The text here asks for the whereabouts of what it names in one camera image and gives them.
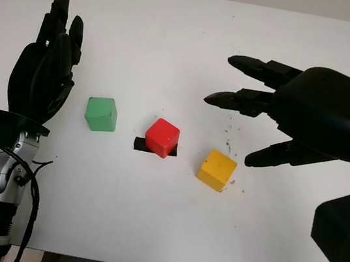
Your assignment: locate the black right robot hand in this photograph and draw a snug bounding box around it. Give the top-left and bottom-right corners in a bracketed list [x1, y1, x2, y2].
[194, 50, 350, 183]

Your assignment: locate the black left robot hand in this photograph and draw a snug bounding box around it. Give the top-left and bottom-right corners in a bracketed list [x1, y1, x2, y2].
[3, 0, 91, 129]

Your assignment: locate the green wooden block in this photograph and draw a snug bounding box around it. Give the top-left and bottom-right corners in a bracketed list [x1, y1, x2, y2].
[81, 94, 121, 135]

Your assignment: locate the yellow wooden block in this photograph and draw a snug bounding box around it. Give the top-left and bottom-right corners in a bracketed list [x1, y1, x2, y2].
[194, 146, 241, 196]

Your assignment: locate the red wooden block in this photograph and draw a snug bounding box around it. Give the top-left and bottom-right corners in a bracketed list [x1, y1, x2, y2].
[141, 116, 183, 162]

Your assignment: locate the black tape strip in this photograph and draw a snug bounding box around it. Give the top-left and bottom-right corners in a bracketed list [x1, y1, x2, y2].
[132, 136, 179, 158]

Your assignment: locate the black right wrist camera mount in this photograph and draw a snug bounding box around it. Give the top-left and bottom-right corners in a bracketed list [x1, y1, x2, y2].
[306, 159, 350, 262]

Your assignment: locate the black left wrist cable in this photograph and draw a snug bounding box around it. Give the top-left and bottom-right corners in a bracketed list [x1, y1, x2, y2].
[0, 144, 56, 262]

